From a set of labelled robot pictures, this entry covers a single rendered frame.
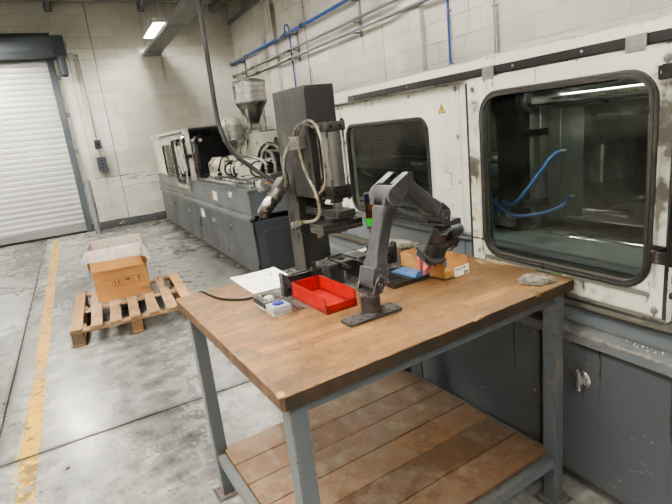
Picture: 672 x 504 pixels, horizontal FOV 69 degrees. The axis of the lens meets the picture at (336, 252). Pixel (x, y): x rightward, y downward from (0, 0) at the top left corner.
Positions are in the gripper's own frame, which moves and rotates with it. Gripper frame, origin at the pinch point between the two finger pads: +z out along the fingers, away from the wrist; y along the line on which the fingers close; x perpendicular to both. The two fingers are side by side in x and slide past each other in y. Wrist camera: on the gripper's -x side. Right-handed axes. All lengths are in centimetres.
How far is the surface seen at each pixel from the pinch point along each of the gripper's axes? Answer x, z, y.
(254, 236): -77, 194, 258
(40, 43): 7, 232, 916
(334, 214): 20.0, -7.8, 33.1
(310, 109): 20, -37, 60
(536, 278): -21.7, -14.1, -28.6
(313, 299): 42.3, 5.3, 7.8
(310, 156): 22, -22, 52
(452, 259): -17.3, 0.5, 1.7
